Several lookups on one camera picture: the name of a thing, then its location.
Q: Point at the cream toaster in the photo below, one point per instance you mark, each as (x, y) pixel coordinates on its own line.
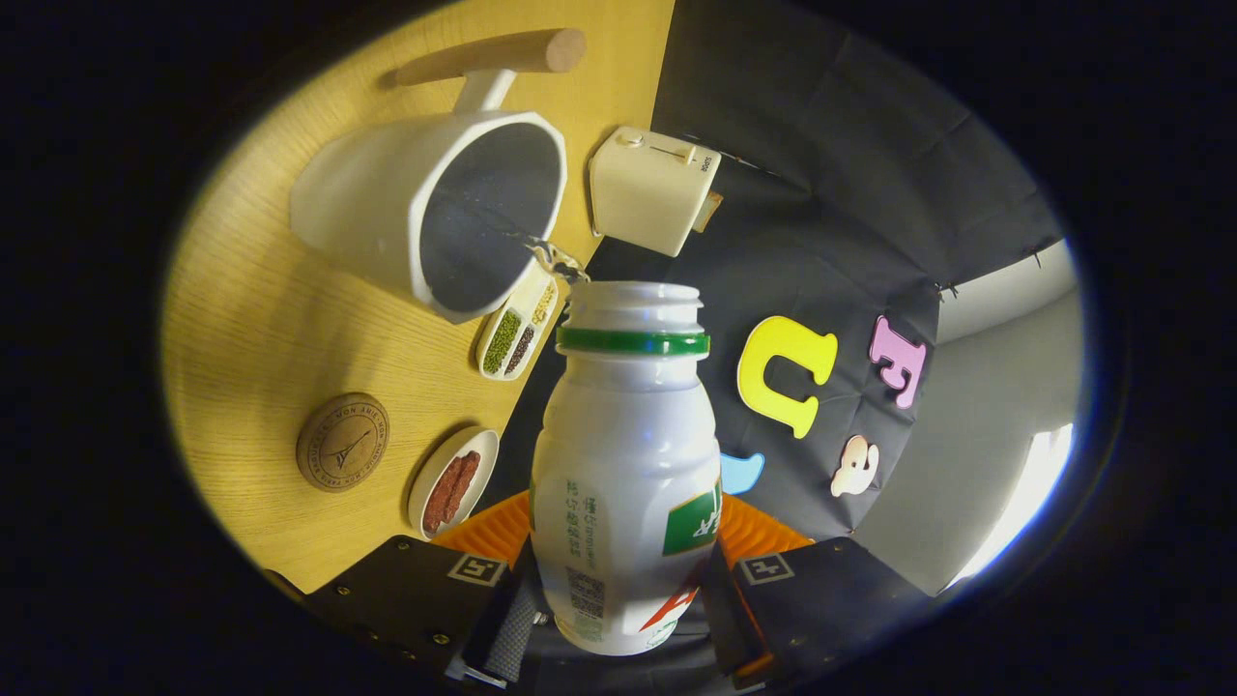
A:
(643, 198)

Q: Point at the black backdrop cloth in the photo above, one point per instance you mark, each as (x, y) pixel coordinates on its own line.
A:
(821, 145)

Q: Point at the wooden table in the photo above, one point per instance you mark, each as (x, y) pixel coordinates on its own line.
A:
(251, 329)

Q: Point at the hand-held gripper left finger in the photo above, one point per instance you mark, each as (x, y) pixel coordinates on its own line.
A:
(406, 590)

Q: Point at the white round plate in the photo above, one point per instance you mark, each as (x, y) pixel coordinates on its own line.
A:
(435, 464)

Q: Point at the white divided bean dish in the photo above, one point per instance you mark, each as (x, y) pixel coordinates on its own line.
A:
(503, 343)

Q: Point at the toast slice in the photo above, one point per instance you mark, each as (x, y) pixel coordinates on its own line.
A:
(710, 211)

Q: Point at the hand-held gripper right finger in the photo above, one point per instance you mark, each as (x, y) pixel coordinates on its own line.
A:
(831, 599)

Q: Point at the reddish brown food strips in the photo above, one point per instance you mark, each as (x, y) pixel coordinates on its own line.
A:
(449, 493)

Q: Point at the round wooden coaster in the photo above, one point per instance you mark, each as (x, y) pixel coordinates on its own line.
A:
(342, 442)

